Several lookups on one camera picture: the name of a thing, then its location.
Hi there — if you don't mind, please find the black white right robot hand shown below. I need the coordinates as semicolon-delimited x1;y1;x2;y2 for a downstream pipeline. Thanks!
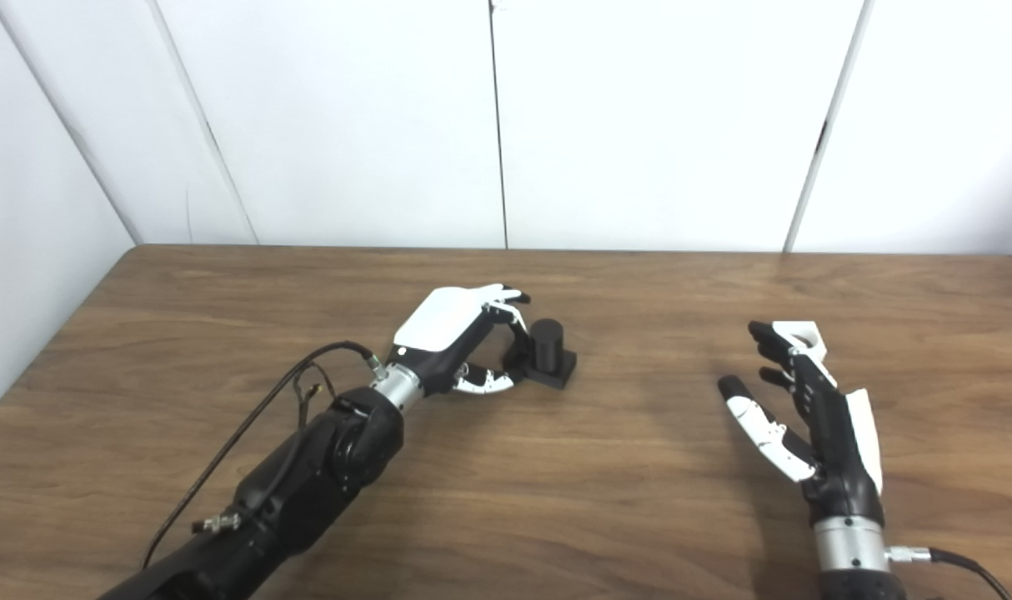
717;321;884;528

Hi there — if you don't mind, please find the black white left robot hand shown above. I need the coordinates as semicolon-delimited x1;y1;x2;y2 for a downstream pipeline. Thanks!
392;283;532;397

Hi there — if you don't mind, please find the black peg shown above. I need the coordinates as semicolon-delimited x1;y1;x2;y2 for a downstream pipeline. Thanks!
503;318;578;390

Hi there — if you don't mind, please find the white square piece with hole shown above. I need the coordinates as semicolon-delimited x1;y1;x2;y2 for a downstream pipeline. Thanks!
771;320;829;365

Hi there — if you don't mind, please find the thin left arm wire bundle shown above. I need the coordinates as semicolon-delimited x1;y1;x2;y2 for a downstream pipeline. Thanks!
296;363;337;426

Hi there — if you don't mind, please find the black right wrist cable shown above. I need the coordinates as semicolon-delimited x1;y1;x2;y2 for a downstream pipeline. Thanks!
885;546;1012;600

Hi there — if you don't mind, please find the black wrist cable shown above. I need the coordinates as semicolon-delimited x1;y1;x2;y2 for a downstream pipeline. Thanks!
885;546;1012;600
142;340;387;569

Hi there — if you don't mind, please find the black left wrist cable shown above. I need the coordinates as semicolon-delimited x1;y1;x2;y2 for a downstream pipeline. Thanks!
142;340;387;569

